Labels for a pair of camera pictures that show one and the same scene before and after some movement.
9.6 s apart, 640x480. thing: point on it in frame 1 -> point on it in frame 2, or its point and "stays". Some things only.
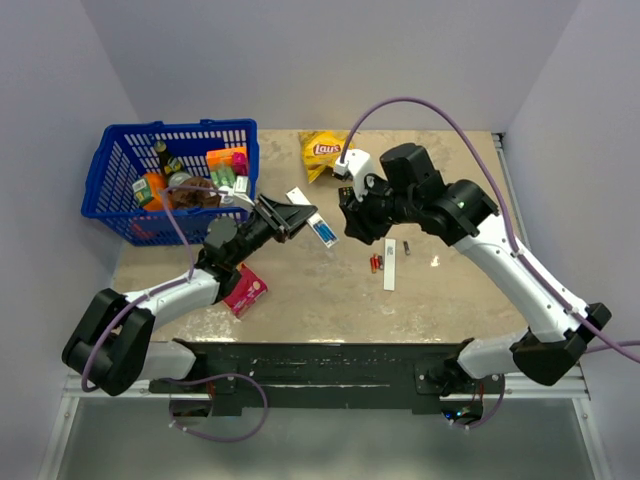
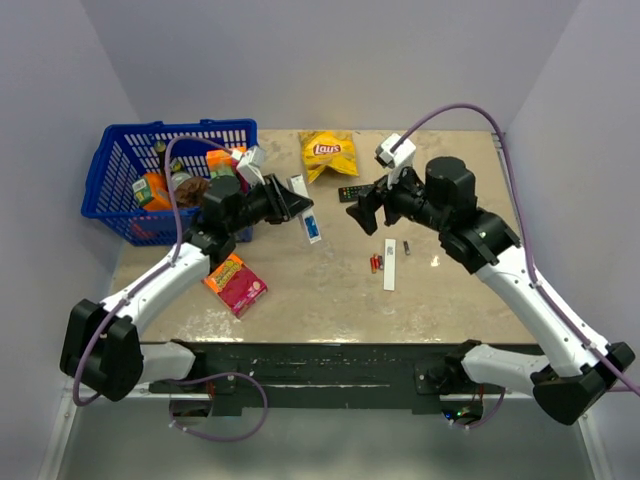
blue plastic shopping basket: [168, 185] stays
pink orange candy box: [246, 290] stays
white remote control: [315, 221] -> [297, 183]
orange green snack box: [220, 164] stays
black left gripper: [296, 212] -> [273, 189]
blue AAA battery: [323, 234] -> [309, 224]
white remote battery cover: [390, 264] stays
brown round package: [193, 198] stays
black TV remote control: [343, 194] stays
